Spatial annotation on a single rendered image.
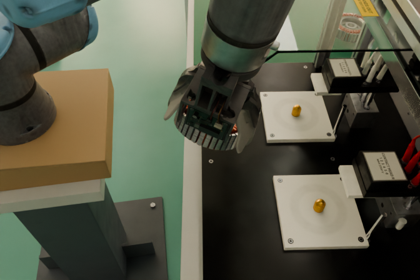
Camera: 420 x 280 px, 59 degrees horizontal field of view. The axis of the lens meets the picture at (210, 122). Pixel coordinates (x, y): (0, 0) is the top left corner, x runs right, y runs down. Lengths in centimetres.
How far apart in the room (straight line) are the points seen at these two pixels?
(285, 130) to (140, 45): 166
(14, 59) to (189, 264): 47
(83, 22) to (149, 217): 100
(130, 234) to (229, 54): 126
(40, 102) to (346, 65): 63
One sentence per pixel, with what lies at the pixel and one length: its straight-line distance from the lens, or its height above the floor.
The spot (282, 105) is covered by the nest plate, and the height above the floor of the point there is 78.
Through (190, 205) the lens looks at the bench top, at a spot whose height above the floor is 75.
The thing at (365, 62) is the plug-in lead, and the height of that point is 92.
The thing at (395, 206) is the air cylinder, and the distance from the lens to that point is 75.
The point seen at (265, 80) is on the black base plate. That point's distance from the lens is 96.
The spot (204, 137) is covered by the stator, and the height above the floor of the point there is 100.
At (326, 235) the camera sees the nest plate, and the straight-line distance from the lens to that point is 72.
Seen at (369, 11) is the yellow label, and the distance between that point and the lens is 71.
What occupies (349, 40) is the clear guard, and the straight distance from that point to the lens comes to 63.
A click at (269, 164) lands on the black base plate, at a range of 79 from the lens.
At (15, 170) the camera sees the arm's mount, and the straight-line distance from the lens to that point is 81.
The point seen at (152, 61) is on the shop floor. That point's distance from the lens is 225.
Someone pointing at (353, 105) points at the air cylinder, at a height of 82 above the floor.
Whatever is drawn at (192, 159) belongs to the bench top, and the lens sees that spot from 82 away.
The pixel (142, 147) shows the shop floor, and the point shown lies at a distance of 181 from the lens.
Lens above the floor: 141
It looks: 49 degrees down
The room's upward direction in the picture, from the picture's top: straight up
